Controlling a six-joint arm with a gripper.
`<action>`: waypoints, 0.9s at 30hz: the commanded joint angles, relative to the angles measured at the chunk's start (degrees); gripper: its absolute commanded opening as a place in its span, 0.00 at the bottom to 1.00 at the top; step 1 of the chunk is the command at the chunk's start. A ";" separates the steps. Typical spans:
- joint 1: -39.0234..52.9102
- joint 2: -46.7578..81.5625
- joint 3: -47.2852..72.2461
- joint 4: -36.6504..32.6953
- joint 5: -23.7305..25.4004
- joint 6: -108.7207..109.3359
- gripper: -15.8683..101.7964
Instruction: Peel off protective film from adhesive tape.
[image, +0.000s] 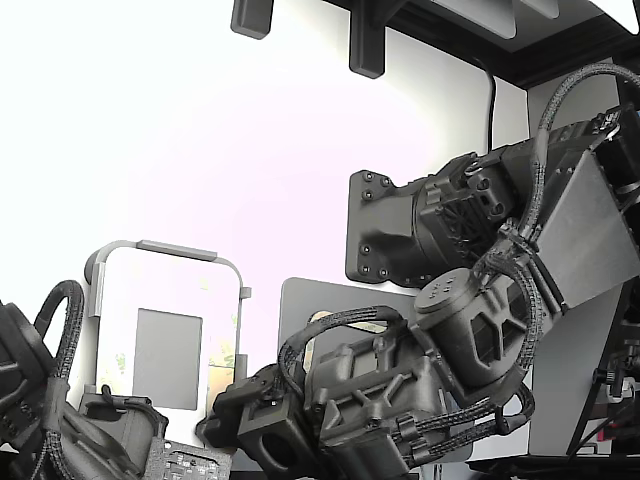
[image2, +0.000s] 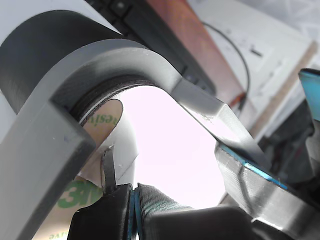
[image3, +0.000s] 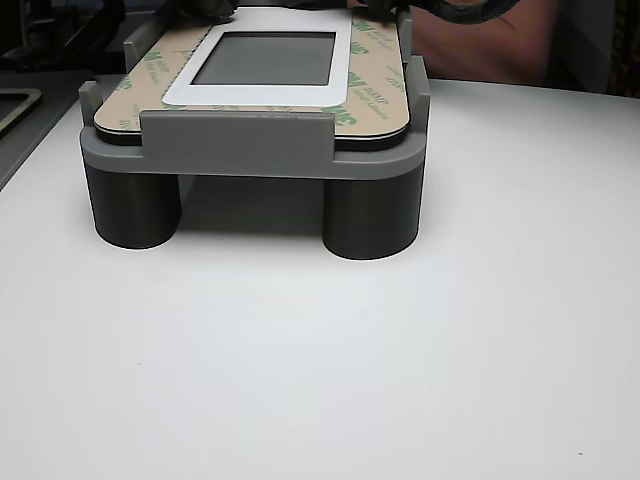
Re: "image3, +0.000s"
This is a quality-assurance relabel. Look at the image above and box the white panel with window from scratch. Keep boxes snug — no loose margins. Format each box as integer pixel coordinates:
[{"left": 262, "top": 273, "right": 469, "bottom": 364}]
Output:
[{"left": 93, "top": 6, "right": 410, "bottom": 151}]

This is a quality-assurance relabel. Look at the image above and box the brown liner frame piece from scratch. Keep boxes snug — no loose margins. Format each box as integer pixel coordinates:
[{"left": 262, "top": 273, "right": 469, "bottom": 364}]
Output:
[{"left": 0, "top": 88, "right": 43, "bottom": 141}]

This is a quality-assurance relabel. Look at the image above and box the grey printed fixture stand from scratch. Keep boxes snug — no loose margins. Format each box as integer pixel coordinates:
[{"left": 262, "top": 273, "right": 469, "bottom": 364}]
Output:
[{"left": 78, "top": 7, "right": 431, "bottom": 261}]

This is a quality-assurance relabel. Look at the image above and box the grey flat tray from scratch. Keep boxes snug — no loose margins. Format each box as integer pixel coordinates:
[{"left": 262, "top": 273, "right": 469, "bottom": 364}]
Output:
[{"left": 0, "top": 69, "right": 96, "bottom": 192}]

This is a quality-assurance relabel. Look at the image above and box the person forearm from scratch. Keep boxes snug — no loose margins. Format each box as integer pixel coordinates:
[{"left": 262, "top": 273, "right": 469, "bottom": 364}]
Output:
[{"left": 412, "top": 0, "right": 560, "bottom": 85}]

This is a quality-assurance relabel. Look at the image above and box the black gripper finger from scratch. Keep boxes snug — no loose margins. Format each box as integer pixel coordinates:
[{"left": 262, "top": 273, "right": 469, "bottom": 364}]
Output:
[
  {"left": 182, "top": 0, "right": 240, "bottom": 25},
  {"left": 357, "top": 0, "right": 402, "bottom": 15}
]

